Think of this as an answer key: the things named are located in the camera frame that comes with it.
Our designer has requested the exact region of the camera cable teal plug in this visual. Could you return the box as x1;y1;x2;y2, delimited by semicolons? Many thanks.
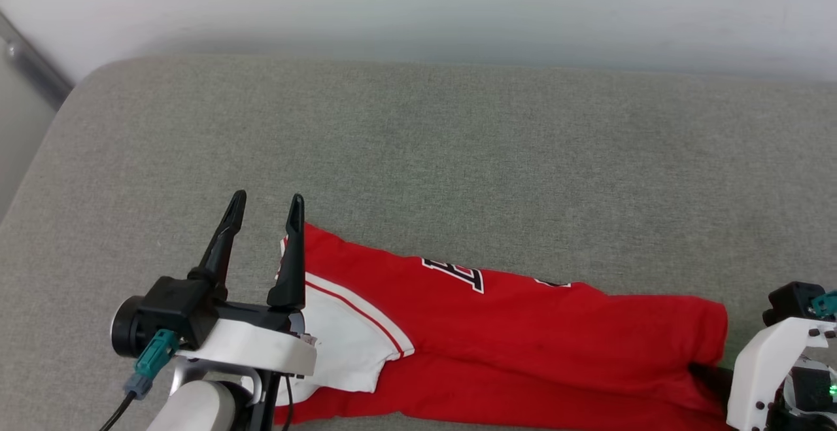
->
811;289;837;319
98;328;180;431

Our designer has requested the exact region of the red basketball jersey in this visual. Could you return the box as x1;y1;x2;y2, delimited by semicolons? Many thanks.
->
275;222;736;431

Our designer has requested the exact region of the grey fabric sofa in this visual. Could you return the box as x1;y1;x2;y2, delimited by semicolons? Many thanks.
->
0;55;837;431

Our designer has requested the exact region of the thin black cable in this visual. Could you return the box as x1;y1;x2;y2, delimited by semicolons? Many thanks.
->
280;374;294;431

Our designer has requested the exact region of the left camera cable teal plug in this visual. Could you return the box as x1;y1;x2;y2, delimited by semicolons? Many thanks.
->
98;328;180;431

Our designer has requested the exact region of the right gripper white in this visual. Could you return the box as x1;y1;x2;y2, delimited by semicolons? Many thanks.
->
688;317;837;431

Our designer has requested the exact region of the right camera cable teal plug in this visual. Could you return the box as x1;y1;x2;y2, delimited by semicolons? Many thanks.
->
811;289;837;319

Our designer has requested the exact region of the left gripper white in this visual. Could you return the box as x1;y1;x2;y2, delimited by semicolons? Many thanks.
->
177;190;318;377

